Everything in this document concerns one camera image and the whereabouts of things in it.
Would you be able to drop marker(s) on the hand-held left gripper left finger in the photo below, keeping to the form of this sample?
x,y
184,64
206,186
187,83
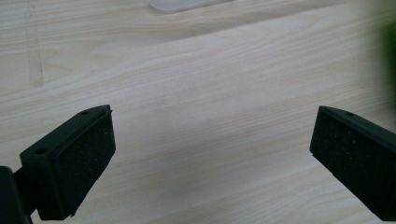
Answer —
x,y
71,161

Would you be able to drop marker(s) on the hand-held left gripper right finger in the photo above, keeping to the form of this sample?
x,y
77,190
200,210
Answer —
x,y
358,158

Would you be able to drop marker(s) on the blurred green object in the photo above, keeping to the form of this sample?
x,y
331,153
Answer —
x,y
387,59

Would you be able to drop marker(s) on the white translucent plastic object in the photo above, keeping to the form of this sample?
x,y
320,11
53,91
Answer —
x,y
183,4

